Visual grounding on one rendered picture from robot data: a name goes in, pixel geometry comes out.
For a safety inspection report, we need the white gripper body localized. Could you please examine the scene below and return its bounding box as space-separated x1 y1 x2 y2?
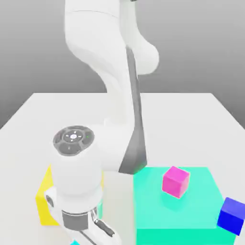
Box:
64 227 123 245

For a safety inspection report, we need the small pink cube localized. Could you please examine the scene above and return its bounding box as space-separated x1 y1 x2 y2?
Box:
162 166 191 199

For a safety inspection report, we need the large yellow box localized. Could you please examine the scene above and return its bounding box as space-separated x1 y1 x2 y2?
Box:
35 164 105 227

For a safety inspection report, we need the small blue cube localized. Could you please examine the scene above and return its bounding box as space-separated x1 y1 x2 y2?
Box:
217 197 245 236

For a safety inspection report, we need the large turquoise box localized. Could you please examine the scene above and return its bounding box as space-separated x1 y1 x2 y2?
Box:
133 166 237 245

